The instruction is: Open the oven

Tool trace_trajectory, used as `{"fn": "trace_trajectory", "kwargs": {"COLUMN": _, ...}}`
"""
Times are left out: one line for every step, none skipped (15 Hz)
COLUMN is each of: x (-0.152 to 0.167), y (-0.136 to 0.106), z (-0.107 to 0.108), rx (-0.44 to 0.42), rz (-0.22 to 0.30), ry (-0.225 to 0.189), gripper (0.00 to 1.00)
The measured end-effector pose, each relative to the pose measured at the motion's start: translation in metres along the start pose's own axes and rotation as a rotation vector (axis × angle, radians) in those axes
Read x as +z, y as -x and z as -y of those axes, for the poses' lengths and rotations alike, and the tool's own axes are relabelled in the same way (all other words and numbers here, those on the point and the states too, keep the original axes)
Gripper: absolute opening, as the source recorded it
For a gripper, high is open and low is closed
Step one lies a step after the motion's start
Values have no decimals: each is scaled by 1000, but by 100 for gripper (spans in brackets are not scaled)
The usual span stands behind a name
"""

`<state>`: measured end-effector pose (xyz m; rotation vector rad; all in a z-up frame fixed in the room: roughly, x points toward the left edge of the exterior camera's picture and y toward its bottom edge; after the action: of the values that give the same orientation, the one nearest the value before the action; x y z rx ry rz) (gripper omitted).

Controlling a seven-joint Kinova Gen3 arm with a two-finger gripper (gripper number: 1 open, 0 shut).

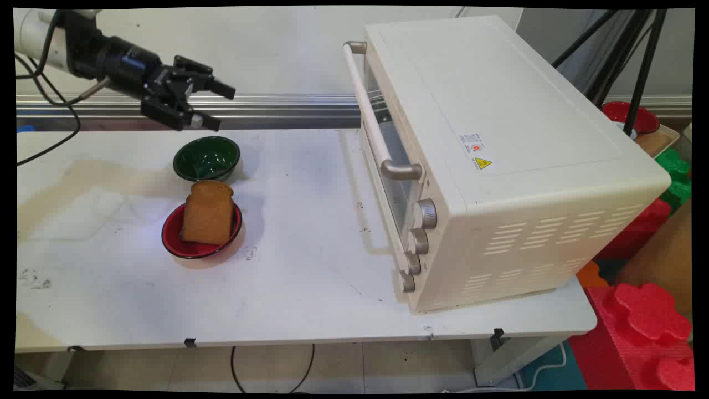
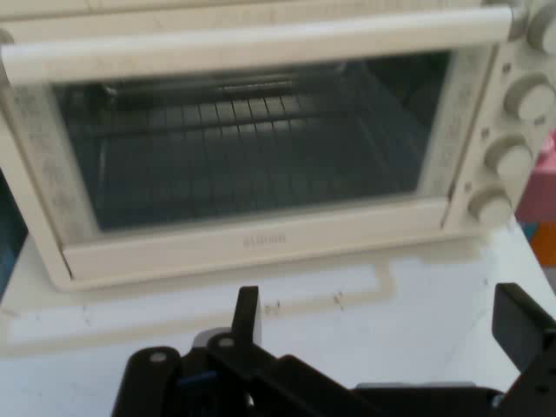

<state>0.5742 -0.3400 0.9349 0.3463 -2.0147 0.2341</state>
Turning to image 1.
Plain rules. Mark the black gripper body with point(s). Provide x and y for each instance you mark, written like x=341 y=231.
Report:
x=130 y=67

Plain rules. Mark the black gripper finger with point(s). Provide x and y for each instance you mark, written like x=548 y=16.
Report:
x=220 y=87
x=166 y=115

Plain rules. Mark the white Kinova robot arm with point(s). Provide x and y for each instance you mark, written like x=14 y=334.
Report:
x=34 y=34

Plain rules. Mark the dark green bowl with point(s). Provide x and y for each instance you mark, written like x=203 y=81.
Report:
x=206 y=158

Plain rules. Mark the brown bread loaf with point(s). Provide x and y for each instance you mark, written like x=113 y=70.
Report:
x=208 y=213

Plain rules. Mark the red bowl black rim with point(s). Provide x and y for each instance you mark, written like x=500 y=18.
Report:
x=174 y=235

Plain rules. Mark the cream toaster oven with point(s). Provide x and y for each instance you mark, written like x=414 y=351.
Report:
x=498 y=166

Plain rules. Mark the white table leg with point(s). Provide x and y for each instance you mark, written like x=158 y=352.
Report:
x=515 y=354

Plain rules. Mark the black tripod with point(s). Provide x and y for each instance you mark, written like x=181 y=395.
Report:
x=620 y=50

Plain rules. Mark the orange foam piece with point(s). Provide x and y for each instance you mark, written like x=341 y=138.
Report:
x=591 y=275

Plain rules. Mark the red bowl in box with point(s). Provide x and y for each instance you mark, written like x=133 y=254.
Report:
x=637 y=115

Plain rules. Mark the small red foam block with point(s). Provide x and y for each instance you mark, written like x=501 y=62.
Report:
x=634 y=230

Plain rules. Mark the green foam block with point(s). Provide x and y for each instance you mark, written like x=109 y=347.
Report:
x=676 y=177

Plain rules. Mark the aluminium rail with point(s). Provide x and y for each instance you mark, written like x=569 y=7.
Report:
x=277 y=111

